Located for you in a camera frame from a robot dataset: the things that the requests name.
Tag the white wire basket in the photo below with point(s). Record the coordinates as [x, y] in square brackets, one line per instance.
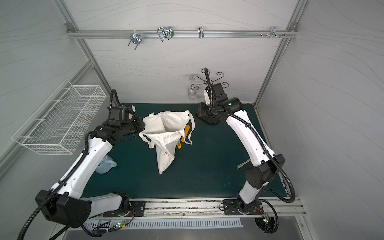
[59, 124]

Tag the aluminium top rail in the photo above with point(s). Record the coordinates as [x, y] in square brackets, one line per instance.
[179, 34]

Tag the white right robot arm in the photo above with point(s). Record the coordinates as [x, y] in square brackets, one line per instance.
[263, 158]

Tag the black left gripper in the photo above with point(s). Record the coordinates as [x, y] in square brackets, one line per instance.
[139, 124]

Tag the white printed canvas tote bag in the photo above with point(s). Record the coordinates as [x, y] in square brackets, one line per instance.
[163, 131]

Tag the light blue plastic cup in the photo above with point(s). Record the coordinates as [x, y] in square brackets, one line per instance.
[106, 164]

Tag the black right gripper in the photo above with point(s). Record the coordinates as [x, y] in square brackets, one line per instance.
[205, 113]

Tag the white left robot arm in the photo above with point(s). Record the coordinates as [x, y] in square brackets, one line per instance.
[64, 204]

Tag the metal clamp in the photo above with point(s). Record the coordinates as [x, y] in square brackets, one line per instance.
[165, 32]
[273, 34]
[135, 39]
[201, 32]

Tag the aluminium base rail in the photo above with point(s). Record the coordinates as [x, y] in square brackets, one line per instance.
[212, 208]

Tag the clear glass bottle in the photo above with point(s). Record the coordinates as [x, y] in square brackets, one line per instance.
[192, 95]

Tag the metal clamp right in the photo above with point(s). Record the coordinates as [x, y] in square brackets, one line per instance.
[273, 34]

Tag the long yellow utility knife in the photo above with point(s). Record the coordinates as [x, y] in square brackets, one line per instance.
[187, 129]

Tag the green table mat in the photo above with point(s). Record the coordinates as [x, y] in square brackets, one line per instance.
[205, 169]

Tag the bronze scroll hanger stand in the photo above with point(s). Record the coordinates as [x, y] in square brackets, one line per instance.
[208, 81]

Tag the metal clamp far left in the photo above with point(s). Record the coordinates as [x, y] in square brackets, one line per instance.
[135, 39]

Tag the silver letter opener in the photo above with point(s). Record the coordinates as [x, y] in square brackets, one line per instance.
[242, 164]

